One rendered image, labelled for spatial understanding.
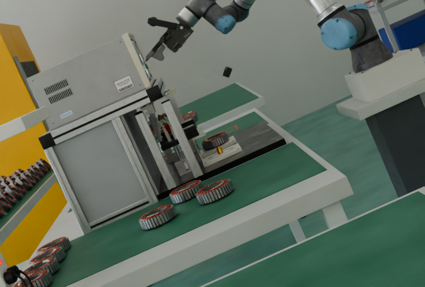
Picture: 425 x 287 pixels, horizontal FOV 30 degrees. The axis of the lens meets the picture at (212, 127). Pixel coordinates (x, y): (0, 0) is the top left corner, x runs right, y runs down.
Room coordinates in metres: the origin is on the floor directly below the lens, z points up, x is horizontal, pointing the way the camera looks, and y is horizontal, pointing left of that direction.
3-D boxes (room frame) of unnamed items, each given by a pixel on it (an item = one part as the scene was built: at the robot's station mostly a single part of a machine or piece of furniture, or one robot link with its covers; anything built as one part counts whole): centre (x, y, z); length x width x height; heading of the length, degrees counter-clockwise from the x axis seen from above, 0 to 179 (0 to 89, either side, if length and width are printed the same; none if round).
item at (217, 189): (2.32, 0.07, 0.77); 0.11 x 0.11 x 0.04
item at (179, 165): (2.89, 0.16, 0.80); 0.07 x 0.05 x 0.06; 0
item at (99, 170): (2.69, 0.41, 0.91); 0.28 x 0.03 x 0.32; 90
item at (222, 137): (3.13, 0.01, 0.80); 0.11 x 0.11 x 0.04
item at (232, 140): (3.13, 0.01, 0.78); 0.15 x 0.15 x 0.01; 0
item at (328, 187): (3.01, 0.26, 0.72); 2.20 x 1.01 x 0.05; 0
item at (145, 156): (3.01, 0.27, 0.92); 0.66 x 0.01 x 0.30; 0
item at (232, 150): (2.89, 0.01, 0.78); 0.15 x 0.15 x 0.01; 0
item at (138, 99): (3.01, 0.33, 1.09); 0.68 x 0.44 x 0.05; 0
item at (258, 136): (3.01, 0.03, 0.76); 0.64 x 0.47 x 0.02; 0
